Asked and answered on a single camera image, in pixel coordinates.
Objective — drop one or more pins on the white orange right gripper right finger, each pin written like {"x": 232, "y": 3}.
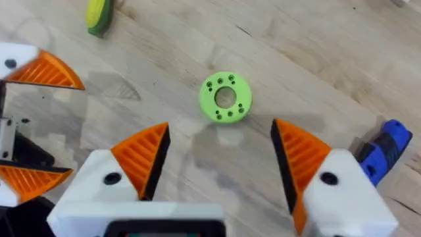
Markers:
{"x": 335, "y": 197}

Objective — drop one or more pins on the green disc with holes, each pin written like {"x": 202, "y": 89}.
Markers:
{"x": 207, "y": 102}

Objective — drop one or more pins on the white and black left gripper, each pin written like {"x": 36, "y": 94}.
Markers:
{"x": 29, "y": 153}

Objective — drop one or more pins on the yellow and green toy corn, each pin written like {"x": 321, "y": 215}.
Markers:
{"x": 97, "y": 16}

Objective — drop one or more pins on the white orange right gripper left finger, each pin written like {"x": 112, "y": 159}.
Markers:
{"x": 131, "y": 164}

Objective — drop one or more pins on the blue electric screwdriver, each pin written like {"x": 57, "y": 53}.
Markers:
{"x": 378, "y": 158}

